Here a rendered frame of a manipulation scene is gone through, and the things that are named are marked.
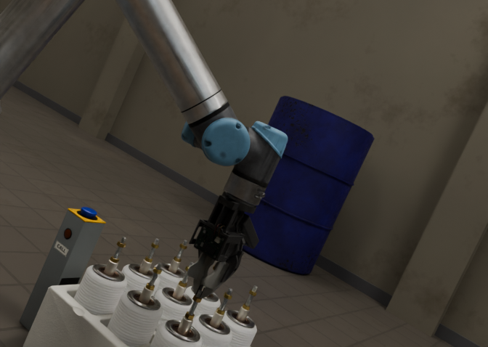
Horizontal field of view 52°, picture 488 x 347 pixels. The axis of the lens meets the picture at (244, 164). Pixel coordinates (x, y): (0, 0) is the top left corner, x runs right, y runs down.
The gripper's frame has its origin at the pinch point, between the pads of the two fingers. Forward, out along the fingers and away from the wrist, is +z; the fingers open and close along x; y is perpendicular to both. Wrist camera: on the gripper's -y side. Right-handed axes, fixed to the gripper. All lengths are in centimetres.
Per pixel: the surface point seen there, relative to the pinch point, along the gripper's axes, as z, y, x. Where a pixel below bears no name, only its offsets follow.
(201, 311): 11.9, -19.9, -7.4
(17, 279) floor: 35, -16, -63
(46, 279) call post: 21.0, -2.7, -41.2
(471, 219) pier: -40, -243, 27
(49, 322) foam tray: 22.8, 6.7, -26.8
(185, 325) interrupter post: 7.5, 1.6, 0.6
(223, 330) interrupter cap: 9.0, -10.7, 3.5
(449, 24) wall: -155, -262, -40
